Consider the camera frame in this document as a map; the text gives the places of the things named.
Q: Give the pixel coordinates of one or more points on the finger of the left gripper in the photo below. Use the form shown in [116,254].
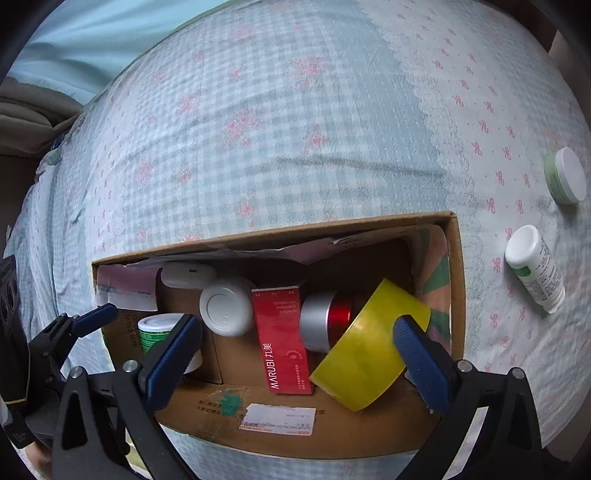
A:
[96,319]

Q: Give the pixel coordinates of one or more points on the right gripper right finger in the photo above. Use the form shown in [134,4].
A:
[509,443]

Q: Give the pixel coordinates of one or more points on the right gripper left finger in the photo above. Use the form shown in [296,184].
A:
[98,411]

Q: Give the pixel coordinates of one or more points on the green label white jar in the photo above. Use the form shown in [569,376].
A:
[155,330]

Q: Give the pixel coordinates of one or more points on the white earbuds case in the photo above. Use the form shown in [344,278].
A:
[187,275]

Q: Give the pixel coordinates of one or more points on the white round plastic bottle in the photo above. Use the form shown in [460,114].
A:
[225,306]

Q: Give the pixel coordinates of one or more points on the yellow tape roll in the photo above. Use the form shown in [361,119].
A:
[364,364]

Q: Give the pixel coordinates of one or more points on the red cosmetics box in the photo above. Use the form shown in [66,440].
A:
[278,313]

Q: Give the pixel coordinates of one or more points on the white cap pill bottle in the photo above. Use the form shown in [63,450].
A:
[531,260]

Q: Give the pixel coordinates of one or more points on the red silver jar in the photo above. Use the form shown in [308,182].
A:
[325,317]

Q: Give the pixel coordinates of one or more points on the pale green lid jar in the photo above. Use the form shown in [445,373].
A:
[565,176]

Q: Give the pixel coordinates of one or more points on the person left hand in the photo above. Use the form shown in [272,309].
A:
[38,459]

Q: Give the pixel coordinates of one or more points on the open cardboard box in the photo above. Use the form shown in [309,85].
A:
[227,400]

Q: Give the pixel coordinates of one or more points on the dark brown curtain left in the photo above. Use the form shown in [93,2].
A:
[32,117]

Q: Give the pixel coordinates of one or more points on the checkered floral bed quilt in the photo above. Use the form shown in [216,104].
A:
[270,114]

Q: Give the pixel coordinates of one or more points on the light blue sheer curtain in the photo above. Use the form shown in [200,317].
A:
[83,45]

